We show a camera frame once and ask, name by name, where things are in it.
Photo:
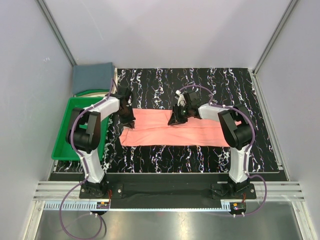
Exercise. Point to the aluminium rail frame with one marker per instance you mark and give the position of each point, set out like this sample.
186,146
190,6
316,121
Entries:
58,195

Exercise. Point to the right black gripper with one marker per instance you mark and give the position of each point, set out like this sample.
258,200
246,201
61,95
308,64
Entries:
175,118

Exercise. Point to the pink t-shirt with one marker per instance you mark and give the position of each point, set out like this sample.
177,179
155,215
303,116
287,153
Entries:
151,129

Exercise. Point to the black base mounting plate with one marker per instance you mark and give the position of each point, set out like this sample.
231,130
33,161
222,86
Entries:
146,191

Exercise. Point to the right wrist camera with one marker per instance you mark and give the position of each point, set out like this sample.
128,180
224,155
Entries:
180,98

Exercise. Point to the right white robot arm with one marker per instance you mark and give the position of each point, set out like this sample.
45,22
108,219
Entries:
237,129

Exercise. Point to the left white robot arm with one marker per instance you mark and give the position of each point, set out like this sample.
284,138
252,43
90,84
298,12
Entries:
84,135

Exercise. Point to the black marble pattern mat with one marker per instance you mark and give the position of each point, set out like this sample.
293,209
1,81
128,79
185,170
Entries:
153,88

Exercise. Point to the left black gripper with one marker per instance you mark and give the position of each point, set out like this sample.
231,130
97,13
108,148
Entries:
129,121

